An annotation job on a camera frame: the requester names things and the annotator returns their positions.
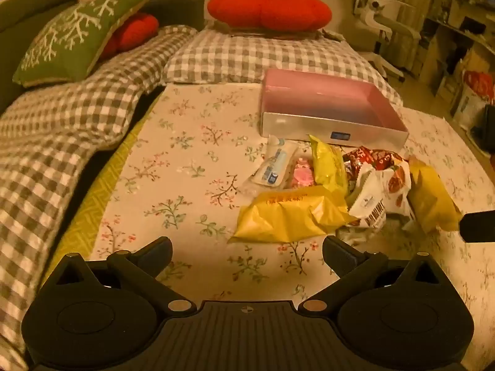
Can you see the red and white bag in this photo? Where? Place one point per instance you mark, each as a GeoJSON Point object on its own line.
{"type": "Point", "coordinates": [475, 92]}

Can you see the white and red snack packet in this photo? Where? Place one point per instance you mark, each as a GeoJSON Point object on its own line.
{"type": "Point", "coordinates": [379, 193]}

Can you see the pink snack packet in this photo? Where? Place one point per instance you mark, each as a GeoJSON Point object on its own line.
{"type": "Point", "coordinates": [303, 172]}

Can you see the small red pumpkin cushion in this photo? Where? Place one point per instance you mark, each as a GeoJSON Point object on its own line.
{"type": "Point", "coordinates": [135, 31]}

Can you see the large red pumpkin cushion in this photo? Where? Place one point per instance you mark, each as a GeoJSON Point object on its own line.
{"type": "Point", "coordinates": [270, 5]}

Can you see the gold snack packet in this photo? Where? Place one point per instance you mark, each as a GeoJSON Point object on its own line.
{"type": "Point", "coordinates": [429, 193]}

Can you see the white office chair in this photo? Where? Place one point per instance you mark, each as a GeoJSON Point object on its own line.
{"type": "Point", "coordinates": [371, 11]}

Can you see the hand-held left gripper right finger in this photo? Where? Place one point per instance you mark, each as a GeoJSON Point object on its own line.
{"type": "Point", "coordinates": [340, 253]}

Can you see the black case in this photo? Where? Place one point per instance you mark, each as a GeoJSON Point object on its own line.
{"type": "Point", "coordinates": [486, 127]}

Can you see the white and blue snack packet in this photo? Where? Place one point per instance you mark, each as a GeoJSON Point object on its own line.
{"type": "Point", "coordinates": [272, 166]}

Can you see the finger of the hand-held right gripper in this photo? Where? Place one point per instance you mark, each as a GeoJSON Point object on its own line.
{"type": "Point", "coordinates": [479, 226]}

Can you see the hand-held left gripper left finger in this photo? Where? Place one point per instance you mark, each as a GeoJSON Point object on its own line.
{"type": "Point", "coordinates": [154, 253]}

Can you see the yellow-green patterned mat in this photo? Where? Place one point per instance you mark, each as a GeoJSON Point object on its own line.
{"type": "Point", "coordinates": [96, 201]}

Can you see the grey checkered pillow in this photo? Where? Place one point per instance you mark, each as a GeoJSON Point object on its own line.
{"type": "Point", "coordinates": [77, 112]}
{"type": "Point", "coordinates": [31, 220]}
{"type": "Point", "coordinates": [232, 58]}

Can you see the red brown snack packet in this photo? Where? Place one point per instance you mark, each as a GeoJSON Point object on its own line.
{"type": "Point", "coordinates": [371, 158]}

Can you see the large yellow snack packet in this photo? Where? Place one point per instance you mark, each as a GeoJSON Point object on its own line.
{"type": "Point", "coordinates": [286, 212]}

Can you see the beige curtain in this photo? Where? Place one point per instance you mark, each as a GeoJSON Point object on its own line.
{"type": "Point", "coordinates": [417, 4]}

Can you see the tan clear snack packet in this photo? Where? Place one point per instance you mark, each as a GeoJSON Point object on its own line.
{"type": "Point", "coordinates": [359, 234]}

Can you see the wooden desk shelf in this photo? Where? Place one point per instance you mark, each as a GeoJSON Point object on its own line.
{"type": "Point", "coordinates": [456, 31]}

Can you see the floral cloth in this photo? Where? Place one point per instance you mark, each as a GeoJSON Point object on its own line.
{"type": "Point", "coordinates": [193, 143]}

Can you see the green snowflake cushion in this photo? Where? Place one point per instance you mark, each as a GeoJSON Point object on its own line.
{"type": "Point", "coordinates": [77, 34]}

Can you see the pink and silver storage box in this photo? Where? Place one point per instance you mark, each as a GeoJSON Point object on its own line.
{"type": "Point", "coordinates": [332, 100]}

